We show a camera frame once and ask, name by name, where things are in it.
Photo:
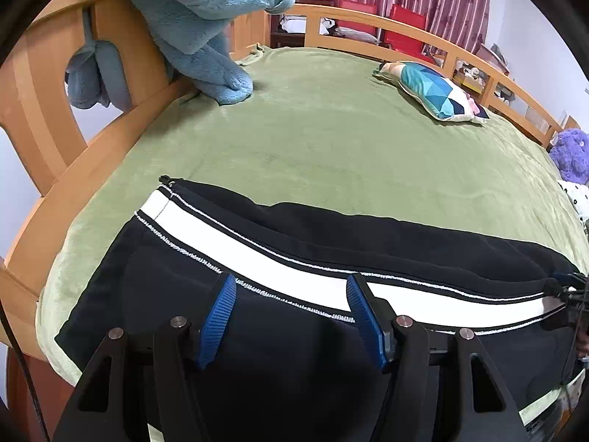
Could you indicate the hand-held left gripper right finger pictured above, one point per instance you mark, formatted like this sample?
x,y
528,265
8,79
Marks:
x,y
366,320

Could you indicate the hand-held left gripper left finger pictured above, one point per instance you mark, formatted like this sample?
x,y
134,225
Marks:
x,y
217,317

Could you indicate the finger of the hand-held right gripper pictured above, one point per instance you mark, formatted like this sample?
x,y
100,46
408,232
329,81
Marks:
x,y
568,297

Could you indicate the black pants with white stripe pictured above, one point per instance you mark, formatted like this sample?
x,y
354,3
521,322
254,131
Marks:
x,y
322,225

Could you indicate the white polka-dot cloth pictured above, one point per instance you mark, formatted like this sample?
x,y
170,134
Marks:
x,y
577,198

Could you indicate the purple plush toy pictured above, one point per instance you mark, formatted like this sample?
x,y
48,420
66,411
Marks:
x,y
573,152

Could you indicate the green fleece blanket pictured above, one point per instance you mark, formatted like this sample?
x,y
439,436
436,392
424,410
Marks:
x,y
322,138

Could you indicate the geometric print pillow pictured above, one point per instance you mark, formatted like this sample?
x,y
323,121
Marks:
x,y
428,87

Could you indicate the cluttered shelf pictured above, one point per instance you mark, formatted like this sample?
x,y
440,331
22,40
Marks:
x,y
478,73

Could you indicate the dark wooden nightstand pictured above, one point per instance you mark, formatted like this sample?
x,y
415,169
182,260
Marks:
x,y
294,37

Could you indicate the red chair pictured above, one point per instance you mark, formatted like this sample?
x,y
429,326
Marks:
x,y
356,7
405,27

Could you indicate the light blue plush blanket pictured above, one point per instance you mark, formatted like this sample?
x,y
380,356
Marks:
x,y
184,4

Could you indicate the wooden bed frame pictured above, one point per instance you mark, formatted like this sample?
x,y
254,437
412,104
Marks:
x,y
41,101

